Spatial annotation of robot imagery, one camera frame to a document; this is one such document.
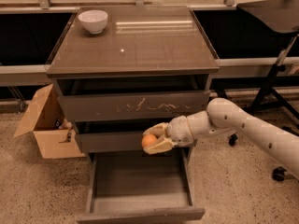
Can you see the grey middle drawer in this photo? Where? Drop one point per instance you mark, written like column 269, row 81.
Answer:
column 113, row 135

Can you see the grey bottom drawer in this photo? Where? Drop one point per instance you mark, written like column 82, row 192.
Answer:
column 132, row 187

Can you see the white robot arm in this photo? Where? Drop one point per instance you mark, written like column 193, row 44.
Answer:
column 223, row 117

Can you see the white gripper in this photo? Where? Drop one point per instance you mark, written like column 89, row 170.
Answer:
column 178, row 131

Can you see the white ceramic bowl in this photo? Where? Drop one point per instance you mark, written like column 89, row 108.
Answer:
column 93, row 21

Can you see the grey drawer cabinet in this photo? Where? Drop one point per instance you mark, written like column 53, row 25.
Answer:
column 137, row 42

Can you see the orange fruit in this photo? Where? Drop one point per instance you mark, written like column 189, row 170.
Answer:
column 148, row 140

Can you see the black rolling stand table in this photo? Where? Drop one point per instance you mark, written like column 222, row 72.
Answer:
column 260, row 29

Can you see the grey top drawer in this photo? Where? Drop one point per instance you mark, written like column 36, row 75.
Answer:
column 117, row 98

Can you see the grey drawer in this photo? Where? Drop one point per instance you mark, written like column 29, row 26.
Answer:
column 113, row 135
column 117, row 98
column 132, row 187

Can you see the black office chair base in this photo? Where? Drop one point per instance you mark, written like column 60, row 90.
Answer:
column 278, row 174

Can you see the open cardboard box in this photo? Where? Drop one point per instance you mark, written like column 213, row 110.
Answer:
column 45, row 119

